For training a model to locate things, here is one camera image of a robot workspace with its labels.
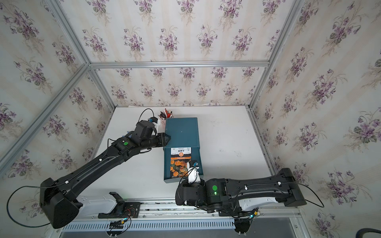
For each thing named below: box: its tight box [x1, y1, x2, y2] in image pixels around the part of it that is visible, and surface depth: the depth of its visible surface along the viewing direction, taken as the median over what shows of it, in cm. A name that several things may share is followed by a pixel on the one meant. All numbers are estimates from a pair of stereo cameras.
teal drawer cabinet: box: [163, 117, 200, 148], surface depth 80 cm
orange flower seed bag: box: [170, 147, 192, 179], surface depth 76 cm
